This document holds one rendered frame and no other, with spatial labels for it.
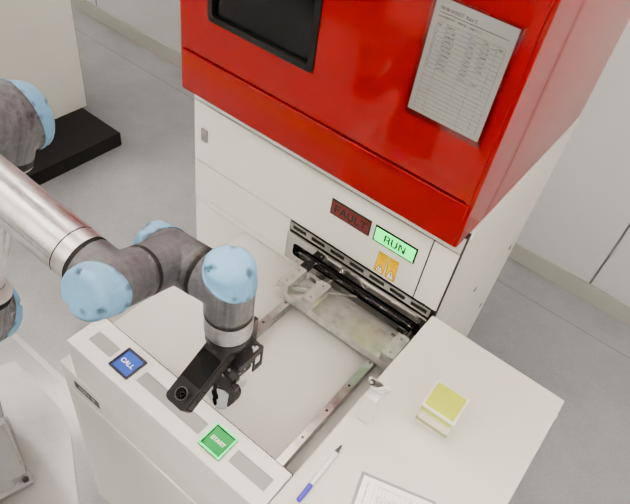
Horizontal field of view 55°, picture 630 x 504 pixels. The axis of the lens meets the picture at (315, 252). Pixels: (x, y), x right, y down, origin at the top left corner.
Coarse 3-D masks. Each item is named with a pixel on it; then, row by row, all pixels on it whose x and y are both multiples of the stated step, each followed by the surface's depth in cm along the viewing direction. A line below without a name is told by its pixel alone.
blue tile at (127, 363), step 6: (126, 354) 128; (132, 354) 128; (120, 360) 126; (126, 360) 127; (132, 360) 127; (138, 360) 127; (120, 366) 125; (126, 366) 126; (132, 366) 126; (138, 366) 126; (126, 372) 125
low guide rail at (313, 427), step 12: (360, 372) 146; (348, 384) 143; (336, 396) 140; (348, 396) 144; (324, 408) 138; (336, 408) 140; (312, 420) 135; (324, 420) 136; (312, 432) 133; (300, 444) 131; (288, 456) 129
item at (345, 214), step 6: (336, 204) 147; (336, 210) 149; (342, 210) 147; (348, 210) 146; (342, 216) 148; (348, 216) 147; (354, 216) 146; (348, 222) 148; (354, 222) 147; (360, 222) 145; (366, 222) 144; (360, 228) 147; (366, 228) 145
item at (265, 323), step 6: (276, 306) 157; (282, 306) 157; (288, 306) 158; (270, 312) 155; (276, 312) 155; (282, 312) 157; (264, 318) 153; (270, 318) 154; (276, 318) 156; (258, 324) 152; (264, 324) 152; (270, 324) 155; (258, 330) 151; (264, 330) 153; (258, 336) 152
